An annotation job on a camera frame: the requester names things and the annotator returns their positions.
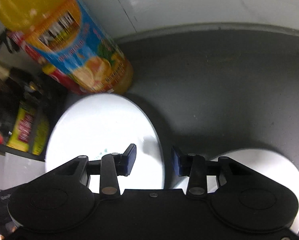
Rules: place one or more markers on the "upper red drink can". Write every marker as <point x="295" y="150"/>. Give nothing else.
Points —
<point x="18" y="38"/>

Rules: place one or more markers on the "black metal spice rack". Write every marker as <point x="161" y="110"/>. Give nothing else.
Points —
<point x="36" y="89"/>

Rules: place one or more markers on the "soy sauce bottle yellow label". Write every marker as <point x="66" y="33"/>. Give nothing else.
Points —
<point x="24" y="137"/>

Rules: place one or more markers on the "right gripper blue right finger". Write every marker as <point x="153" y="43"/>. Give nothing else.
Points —
<point x="193" y="167"/>

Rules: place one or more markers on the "white deep plate blue script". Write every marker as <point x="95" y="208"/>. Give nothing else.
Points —
<point x="101" y="124"/>

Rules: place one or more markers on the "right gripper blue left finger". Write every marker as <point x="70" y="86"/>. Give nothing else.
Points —
<point x="114" y="165"/>

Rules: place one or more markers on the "plain white front plate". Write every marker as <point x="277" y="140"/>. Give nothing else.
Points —
<point x="240" y="203"/>

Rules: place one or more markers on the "orange juice bottle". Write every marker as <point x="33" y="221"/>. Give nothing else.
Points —
<point x="65" y="34"/>

